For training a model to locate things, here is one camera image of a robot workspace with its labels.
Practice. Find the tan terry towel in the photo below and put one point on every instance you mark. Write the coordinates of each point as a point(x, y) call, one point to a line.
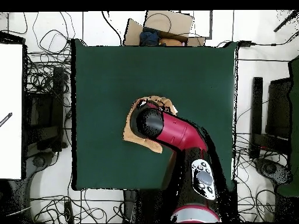
point(130, 135)

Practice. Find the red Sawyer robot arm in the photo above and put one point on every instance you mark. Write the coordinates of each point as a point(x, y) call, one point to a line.
point(177, 133)

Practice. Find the dark green table cloth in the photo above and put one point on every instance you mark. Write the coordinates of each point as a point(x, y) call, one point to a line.
point(105, 81)

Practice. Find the orange garment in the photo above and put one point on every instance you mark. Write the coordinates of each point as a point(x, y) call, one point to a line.
point(170, 42)

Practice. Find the dark blue garment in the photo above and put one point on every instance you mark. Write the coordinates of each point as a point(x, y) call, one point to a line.
point(149, 38)

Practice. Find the brown cardboard box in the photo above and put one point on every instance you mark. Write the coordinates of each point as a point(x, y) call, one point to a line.
point(168, 22)

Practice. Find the black equipment box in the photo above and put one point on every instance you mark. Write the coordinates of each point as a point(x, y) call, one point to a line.
point(39, 116)
point(279, 109)

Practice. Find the black power strip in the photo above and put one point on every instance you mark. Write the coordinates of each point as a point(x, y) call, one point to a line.
point(69, 212)

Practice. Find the black power adapter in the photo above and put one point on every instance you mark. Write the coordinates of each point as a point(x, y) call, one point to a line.
point(245, 43)

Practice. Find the black marker strip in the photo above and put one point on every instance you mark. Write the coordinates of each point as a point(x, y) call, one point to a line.
point(6, 118)

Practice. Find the white panel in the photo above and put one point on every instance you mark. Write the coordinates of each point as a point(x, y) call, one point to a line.
point(10, 81)

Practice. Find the dark green fabric chair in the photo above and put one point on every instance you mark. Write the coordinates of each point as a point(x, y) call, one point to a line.
point(295, 116)

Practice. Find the black rod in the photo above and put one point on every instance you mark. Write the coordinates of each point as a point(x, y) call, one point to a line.
point(282, 24)

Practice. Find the thin dark frame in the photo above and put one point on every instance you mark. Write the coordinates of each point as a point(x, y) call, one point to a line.
point(211, 25)

